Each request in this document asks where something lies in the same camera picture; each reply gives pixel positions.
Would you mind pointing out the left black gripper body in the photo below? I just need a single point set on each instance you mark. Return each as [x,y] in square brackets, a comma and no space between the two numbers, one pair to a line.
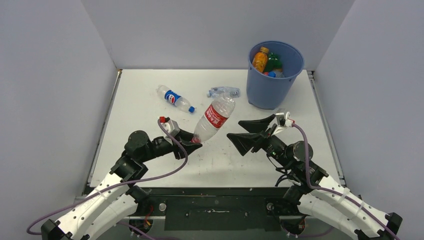
[160,148]

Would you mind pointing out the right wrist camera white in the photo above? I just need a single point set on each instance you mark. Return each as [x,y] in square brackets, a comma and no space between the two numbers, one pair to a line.
[283,120]

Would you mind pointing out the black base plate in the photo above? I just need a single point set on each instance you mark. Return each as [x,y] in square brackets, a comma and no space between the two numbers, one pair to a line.
[222,209]

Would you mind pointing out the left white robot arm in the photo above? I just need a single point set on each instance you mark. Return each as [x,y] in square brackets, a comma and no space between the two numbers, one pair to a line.
[117,196]

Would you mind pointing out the orange juice bottle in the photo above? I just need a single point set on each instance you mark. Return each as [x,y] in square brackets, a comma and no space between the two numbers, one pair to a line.
[260,59]

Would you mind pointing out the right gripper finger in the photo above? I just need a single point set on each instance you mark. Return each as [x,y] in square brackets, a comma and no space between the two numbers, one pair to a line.
[256,126]
[247,142]

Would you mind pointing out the clear bottle red label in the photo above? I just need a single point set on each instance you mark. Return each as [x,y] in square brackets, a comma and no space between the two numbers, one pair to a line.
[214,117]

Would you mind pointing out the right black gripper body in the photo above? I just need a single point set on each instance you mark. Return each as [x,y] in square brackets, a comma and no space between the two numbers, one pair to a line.
[273,146]

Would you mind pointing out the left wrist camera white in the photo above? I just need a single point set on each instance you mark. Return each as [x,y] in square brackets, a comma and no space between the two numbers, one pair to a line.
[169,128]

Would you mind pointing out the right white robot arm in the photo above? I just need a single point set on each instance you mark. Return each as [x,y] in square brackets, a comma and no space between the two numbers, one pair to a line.
[313,191]

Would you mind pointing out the blue plastic bin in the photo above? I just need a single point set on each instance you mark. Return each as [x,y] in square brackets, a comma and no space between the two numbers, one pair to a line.
[266,92]

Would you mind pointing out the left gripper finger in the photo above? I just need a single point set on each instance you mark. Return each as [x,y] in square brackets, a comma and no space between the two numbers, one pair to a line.
[185,135]
[185,148]

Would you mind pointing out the green plastic bottle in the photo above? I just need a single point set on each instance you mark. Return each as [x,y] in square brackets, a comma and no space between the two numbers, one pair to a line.
[273,63]

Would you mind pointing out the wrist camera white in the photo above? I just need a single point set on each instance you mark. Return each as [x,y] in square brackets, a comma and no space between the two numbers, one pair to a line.
[169,128]
[283,120]

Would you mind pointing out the Pepsi bottle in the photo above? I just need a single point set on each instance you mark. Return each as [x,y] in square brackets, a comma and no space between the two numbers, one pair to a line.
[174,99]
[272,74]

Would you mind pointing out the crushed clear water bottle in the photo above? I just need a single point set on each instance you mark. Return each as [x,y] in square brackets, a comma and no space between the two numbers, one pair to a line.
[234,92]

